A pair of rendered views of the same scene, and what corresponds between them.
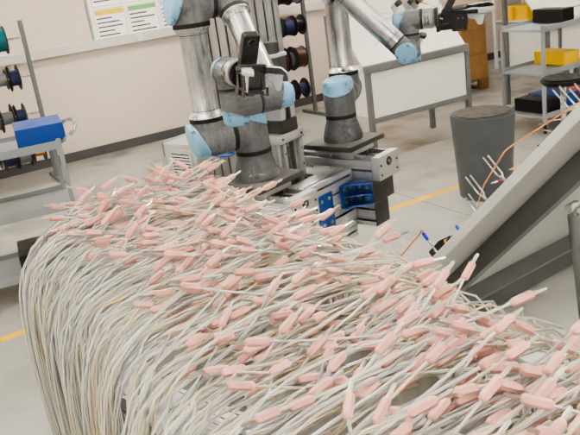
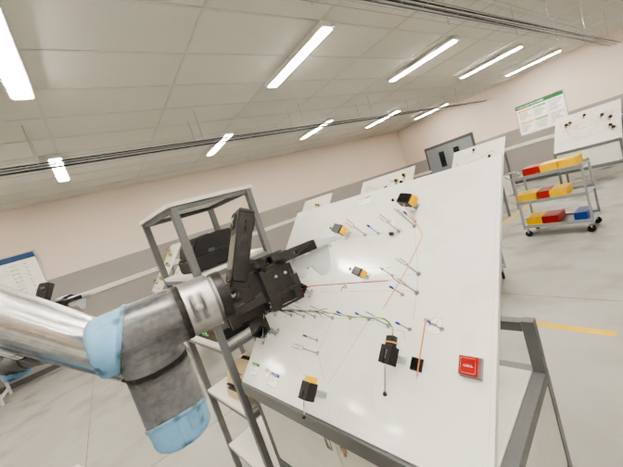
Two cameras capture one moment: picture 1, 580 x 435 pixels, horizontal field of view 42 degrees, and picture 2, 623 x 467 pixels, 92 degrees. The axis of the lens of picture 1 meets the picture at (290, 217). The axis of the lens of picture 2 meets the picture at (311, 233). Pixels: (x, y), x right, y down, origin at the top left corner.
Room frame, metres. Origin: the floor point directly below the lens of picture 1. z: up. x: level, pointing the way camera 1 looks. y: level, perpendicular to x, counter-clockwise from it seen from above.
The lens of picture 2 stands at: (1.94, 0.52, 1.65)
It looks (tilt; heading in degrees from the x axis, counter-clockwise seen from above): 6 degrees down; 263
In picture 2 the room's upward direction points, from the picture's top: 18 degrees counter-clockwise
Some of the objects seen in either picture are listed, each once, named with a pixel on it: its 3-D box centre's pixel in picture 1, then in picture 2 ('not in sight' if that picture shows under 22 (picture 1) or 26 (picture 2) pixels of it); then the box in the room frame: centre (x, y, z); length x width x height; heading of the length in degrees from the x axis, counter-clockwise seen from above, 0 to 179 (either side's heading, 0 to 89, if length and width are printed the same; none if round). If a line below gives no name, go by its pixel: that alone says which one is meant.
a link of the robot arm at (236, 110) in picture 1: (239, 104); (170, 393); (2.14, 0.10, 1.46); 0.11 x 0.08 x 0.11; 112
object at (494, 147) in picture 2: not in sight; (479, 182); (-2.97, -5.89, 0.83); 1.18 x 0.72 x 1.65; 118
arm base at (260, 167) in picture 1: (255, 162); not in sight; (2.43, 0.09, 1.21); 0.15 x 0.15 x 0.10
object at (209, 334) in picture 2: not in sight; (230, 321); (2.36, -1.35, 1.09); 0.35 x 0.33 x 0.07; 125
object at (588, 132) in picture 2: not in sight; (589, 145); (-5.70, -5.63, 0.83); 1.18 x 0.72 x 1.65; 118
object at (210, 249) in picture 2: not in sight; (208, 249); (2.34, -1.32, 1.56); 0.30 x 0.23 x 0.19; 36
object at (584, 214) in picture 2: not in sight; (549, 197); (-2.25, -3.57, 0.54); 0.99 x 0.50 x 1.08; 119
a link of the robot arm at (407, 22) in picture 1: (407, 21); not in sight; (2.85, -0.54, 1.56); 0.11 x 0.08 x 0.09; 73
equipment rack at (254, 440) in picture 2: not in sight; (243, 339); (2.35, -1.43, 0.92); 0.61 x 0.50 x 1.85; 125
